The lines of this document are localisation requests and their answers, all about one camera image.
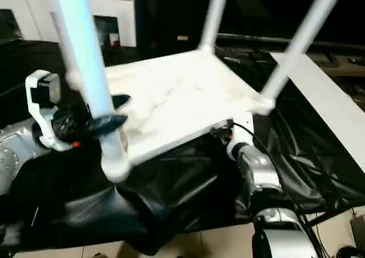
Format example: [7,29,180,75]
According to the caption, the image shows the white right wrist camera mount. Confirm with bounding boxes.
[225,111,255,159]

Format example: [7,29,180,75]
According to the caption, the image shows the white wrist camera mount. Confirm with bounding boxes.
[25,69,77,153]
[225,111,255,159]

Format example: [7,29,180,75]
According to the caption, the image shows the black long bar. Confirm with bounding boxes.
[216,33,365,47]

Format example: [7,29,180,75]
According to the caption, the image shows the white flat sheet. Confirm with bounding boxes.
[269,52,365,174]

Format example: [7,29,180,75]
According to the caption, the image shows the black case with gold label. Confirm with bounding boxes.
[133,0,221,62]

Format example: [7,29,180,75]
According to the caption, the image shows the white cabinet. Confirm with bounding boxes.
[0,0,137,47]

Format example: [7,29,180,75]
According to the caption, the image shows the grey floor box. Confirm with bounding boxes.
[350,211,365,243]

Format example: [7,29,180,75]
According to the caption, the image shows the white plastic table top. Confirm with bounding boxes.
[101,48,277,182]

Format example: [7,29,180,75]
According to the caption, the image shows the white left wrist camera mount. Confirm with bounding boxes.
[25,69,77,153]

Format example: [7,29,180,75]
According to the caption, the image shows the black stand leg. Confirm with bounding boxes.
[309,209,354,228]

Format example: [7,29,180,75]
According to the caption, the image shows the black mat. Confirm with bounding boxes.
[0,38,365,256]

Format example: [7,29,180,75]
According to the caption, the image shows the thin floor cables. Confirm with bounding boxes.
[299,209,365,258]

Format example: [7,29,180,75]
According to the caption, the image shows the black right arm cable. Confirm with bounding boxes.
[231,122,329,258]

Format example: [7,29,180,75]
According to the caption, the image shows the white plastic table leg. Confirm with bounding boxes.
[52,0,129,184]
[198,0,231,54]
[49,11,84,90]
[260,0,349,116]

